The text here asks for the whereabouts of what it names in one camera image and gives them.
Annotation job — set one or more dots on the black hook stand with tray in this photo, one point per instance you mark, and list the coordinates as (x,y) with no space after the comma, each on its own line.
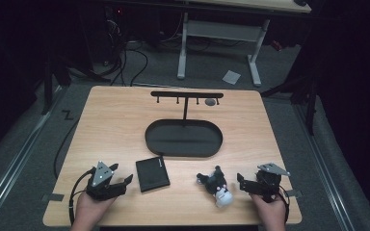
(183,138)

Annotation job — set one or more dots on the black square box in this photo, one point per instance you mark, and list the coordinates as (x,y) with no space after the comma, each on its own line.
(152,174)

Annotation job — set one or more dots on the grey paper sheet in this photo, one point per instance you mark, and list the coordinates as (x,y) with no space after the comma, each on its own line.
(231,77)

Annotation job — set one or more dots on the white-framed desk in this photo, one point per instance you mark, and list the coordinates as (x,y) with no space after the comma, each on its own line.
(221,30)

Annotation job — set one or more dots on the black zigzag tape mark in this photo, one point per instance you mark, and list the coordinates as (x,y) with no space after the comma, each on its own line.
(67,115)

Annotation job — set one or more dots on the person's right hand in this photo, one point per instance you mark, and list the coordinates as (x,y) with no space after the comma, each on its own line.
(271,211)

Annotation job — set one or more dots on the small red object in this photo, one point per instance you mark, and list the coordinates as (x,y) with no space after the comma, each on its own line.
(277,45)

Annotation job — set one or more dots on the grey round disc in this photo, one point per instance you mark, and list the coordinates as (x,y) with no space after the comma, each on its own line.
(210,102)

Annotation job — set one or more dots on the grey tape strip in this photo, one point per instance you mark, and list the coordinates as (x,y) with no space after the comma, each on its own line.
(294,193)
(53,197)

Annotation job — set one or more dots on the metal floor rail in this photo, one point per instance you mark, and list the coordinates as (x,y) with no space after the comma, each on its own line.
(324,166)
(16,154)

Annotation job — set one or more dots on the person's left hand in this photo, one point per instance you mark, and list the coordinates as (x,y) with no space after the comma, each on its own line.
(91,208)

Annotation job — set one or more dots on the black metal stand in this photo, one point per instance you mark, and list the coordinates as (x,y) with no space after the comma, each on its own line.
(47,86)
(310,106)

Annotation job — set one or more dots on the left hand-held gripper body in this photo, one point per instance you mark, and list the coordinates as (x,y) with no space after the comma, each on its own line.
(101,179)

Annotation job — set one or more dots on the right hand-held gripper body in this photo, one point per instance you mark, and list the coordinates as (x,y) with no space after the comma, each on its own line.
(268,184)

